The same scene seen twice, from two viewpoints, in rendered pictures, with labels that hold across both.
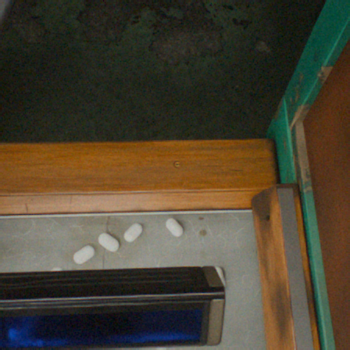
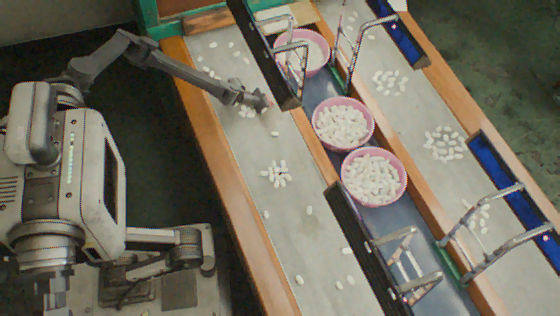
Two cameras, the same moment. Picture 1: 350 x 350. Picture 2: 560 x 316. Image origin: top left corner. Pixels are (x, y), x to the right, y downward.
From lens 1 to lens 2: 180 cm
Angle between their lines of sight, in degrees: 42
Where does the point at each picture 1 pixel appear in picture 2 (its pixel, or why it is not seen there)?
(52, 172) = (193, 93)
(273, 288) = (214, 21)
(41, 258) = not seen: hidden behind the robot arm
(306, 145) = (167, 15)
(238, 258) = (203, 43)
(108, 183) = not seen: hidden behind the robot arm
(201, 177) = (180, 54)
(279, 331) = (226, 17)
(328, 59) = not seen: outside the picture
